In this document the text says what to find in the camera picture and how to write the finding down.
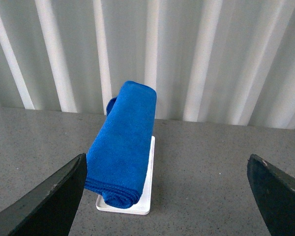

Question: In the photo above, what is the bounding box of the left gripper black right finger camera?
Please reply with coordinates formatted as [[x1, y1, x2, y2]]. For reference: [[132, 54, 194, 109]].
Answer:
[[247, 154, 295, 236]]

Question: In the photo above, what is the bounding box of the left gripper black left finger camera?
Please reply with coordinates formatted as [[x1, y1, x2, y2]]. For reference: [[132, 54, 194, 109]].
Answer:
[[0, 153, 87, 236]]

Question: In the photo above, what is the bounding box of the blue microfiber towel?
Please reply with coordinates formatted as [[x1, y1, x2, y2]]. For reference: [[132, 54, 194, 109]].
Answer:
[[85, 81, 157, 209]]

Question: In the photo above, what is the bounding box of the white rack with wooden rods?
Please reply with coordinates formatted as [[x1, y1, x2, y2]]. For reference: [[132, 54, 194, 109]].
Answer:
[[95, 136, 155, 215]]

